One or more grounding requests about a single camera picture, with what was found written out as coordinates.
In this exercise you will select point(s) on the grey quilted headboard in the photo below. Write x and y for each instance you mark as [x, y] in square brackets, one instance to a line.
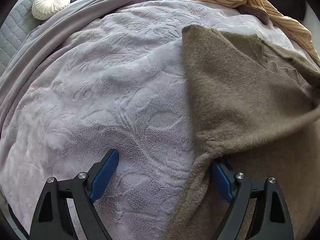
[16, 27]

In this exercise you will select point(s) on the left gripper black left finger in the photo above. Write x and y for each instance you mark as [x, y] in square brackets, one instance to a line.
[52, 219]

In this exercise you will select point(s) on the lavender embossed fleece blanket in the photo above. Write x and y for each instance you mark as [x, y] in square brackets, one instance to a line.
[118, 83]

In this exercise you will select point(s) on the white round pleated cushion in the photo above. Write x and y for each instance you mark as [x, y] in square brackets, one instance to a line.
[45, 9]

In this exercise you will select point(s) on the grey bed sheet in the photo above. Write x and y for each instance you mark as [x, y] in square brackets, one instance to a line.
[44, 40]

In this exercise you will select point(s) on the olive brown knit sweater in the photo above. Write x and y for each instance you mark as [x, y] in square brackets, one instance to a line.
[256, 104]

